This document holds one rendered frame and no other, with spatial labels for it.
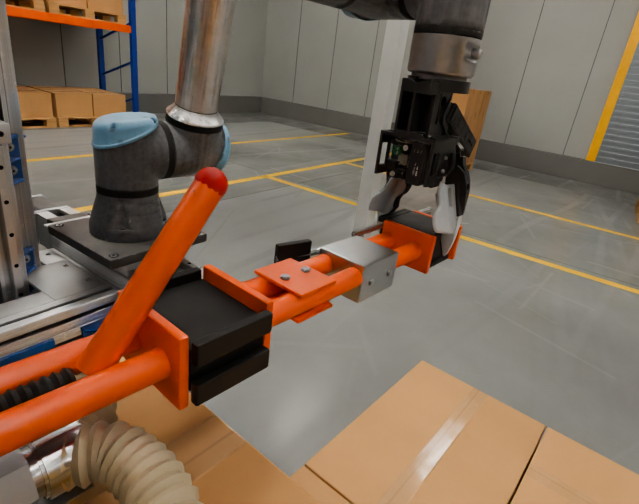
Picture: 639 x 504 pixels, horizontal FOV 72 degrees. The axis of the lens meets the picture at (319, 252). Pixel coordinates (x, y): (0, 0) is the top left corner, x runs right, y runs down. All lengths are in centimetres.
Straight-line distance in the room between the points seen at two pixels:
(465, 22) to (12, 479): 53
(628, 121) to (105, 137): 913
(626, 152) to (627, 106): 78
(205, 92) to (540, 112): 913
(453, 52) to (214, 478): 47
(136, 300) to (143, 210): 63
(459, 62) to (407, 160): 12
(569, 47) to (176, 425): 963
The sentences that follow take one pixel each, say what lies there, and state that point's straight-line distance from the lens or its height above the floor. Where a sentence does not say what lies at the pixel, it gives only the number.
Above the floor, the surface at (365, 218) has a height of 28.
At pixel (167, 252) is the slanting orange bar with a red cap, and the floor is 128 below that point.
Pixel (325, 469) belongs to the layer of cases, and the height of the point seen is 54.
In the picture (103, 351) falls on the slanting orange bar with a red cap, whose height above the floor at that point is 122.
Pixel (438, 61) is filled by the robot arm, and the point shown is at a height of 142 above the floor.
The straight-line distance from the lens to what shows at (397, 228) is 58.
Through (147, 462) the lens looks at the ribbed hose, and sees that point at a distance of 32.
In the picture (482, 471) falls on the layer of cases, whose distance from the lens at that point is 127.
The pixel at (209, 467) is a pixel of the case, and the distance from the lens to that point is 43.
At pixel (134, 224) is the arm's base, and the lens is 93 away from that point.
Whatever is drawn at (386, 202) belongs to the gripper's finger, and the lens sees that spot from 61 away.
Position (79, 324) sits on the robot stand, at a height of 91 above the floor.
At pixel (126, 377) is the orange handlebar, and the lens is 31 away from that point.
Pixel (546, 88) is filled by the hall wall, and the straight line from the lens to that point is 983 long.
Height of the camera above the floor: 140
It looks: 23 degrees down
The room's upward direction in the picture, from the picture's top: 8 degrees clockwise
